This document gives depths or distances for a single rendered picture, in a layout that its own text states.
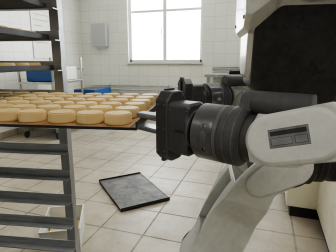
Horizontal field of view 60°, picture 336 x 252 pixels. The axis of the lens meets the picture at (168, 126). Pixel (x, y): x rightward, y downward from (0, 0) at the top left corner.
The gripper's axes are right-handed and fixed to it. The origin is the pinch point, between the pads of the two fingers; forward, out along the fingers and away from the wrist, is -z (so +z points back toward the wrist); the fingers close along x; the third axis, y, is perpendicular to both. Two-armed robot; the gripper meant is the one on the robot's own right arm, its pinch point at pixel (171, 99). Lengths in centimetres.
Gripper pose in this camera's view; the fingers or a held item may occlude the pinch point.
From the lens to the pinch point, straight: 84.7
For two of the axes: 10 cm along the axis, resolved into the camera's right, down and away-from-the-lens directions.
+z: 9.2, -0.8, 3.8
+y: 3.9, 2.0, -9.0
